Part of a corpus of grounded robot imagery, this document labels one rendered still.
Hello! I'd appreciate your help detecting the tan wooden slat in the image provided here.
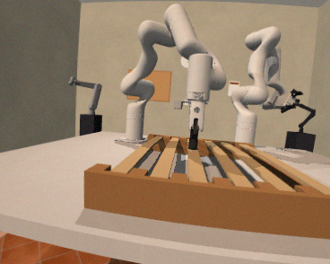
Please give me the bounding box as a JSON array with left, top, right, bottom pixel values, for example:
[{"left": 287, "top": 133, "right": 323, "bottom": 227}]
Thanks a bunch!
[
  {"left": 221, "top": 142, "right": 295, "bottom": 191},
  {"left": 112, "top": 136, "right": 163, "bottom": 173},
  {"left": 187, "top": 139, "right": 208, "bottom": 183},
  {"left": 204, "top": 141, "right": 254, "bottom": 188},
  {"left": 238, "top": 144, "right": 330, "bottom": 195},
  {"left": 150, "top": 137, "right": 179, "bottom": 179}
]

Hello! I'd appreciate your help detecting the wooden bed frame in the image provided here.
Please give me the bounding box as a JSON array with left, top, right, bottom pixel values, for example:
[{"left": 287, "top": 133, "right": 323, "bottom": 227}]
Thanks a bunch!
[{"left": 84, "top": 138, "right": 330, "bottom": 239}]

